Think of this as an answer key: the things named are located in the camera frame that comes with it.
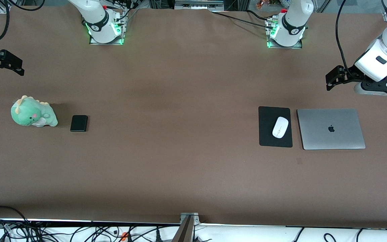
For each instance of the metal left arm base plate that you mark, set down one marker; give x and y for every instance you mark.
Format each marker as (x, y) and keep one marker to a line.
(286, 47)

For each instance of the aluminium post with bracket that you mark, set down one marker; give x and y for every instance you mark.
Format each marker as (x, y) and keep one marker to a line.
(186, 228)

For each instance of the green dinosaur plush toy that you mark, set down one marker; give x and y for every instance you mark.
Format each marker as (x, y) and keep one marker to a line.
(29, 112)

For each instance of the grey closed laptop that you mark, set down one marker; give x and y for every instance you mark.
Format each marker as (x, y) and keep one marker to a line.
(331, 134)

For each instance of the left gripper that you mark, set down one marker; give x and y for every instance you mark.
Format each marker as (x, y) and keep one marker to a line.
(349, 75)

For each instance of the black mouse pad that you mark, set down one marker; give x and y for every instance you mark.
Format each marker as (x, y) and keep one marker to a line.
(267, 134)

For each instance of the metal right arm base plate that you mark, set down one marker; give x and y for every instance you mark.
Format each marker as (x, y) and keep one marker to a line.
(106, 43)

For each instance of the colourful small items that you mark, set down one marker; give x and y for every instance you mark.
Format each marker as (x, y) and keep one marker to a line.
(264, 4)

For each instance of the grey metal box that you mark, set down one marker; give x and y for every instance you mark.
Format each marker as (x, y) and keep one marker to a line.
(198, 4)

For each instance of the white computer mouse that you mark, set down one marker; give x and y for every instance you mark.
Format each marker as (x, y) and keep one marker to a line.
(280, 127)

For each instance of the black phone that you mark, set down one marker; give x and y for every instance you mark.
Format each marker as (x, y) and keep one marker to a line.
(79, 123)

